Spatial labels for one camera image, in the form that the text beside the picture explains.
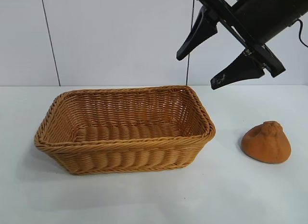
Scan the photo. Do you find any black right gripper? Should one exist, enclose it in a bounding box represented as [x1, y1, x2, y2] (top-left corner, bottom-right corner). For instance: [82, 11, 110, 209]
[176, 0, 303, 91]

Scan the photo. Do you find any orange-brown bread loaf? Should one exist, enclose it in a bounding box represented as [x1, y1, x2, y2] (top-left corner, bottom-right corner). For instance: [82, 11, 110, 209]
[241, 120, 292, 164]

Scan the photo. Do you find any woven wicker basket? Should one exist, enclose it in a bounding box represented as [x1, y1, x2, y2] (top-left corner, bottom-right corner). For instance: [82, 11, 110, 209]
[33, 85, 217, 176]

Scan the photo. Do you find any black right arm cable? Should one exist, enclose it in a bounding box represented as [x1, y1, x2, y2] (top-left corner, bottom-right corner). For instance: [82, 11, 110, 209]
[294, 18, 308, 48]

